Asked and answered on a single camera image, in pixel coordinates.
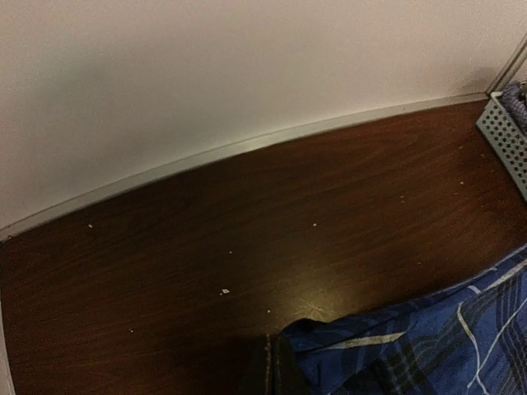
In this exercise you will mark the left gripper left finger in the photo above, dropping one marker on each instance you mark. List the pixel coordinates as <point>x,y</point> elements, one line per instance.
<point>258,373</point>

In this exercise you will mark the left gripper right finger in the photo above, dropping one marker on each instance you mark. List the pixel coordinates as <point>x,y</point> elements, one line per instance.
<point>288,378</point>

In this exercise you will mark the blue plaid long sleeve shirt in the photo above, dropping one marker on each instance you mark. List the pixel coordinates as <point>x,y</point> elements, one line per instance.
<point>469,338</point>

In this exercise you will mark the light blue checked shirt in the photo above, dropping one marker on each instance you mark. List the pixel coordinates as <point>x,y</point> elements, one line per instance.
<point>513,99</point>

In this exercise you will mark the light blue perforated basket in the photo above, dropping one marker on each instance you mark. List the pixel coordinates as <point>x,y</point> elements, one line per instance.
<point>506,139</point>

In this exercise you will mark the right aluminium frame post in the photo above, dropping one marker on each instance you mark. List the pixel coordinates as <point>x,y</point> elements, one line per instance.
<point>511,67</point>

